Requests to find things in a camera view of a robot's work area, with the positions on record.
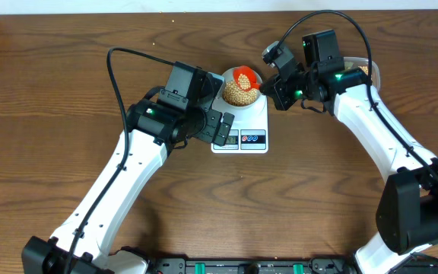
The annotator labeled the red plastic measuring scoop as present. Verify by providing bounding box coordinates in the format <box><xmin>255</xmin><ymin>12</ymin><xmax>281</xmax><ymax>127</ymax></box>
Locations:
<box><xmin>233</xmin><ymin>65</ymin><xmax>260</xmax><ymax>91</ymax></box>

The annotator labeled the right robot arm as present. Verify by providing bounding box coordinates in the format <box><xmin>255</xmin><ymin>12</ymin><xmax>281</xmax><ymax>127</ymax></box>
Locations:
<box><xmin>260</xmin><ymin>30</ymin><xmax>438</xmax><ymax>273</ymax></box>

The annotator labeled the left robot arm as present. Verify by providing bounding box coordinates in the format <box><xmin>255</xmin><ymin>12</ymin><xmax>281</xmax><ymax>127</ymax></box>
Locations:
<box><xmin>21</xmin><ymin>62</ymin><xmax>234</xmax><ymax>273</ymax></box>

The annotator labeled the white digital kitchen scale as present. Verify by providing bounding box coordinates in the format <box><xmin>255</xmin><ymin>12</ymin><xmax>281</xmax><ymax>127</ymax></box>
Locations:
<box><xmin>211</xmin><ymin>84</ymin><xmax>268</xmax><ymax>154</ymax></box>

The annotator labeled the grey round bowl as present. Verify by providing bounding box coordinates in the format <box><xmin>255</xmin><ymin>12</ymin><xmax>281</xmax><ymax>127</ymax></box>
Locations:
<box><xmin>221</xmin><ymin>67</ymin><xmax>262</xmax><ymax>107</ymax></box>

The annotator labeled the clear plastic container of beans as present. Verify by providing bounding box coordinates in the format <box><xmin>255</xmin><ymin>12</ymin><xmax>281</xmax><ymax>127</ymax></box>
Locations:
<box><xmin>344</xmin><ymin>57</ymin><xmax>381</xmax><ymax>91</ymax></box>

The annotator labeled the right black cable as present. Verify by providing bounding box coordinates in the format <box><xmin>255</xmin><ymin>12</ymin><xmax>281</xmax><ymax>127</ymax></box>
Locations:
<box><xmin>275</xmin><ymin>9</ymin><xmax>438</xmax><ymax>266</ymax></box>

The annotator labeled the black cable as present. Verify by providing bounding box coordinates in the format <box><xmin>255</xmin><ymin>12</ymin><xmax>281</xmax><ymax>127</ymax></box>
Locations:
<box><xmin>62</xmin><ymin>46</ymin><xmax>176</xmax><ymax>274</ymax></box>
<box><xmin>275</xmin><ymin>9</ymin><xmax>438</xmax><ymax>266</ymax></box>

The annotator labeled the left black cable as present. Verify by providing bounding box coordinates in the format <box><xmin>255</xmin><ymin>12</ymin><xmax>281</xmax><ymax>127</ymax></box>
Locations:
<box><xmin>62</xmin><ymin>46</ymin><xmax>176</xmax><ymax>274</ymax></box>

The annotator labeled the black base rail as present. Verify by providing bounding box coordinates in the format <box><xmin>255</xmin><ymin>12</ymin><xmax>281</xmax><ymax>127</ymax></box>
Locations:
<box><xmin>146</xmin><ymin>256</ymin><xmax>438</xmax><ymax>274</ymax></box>

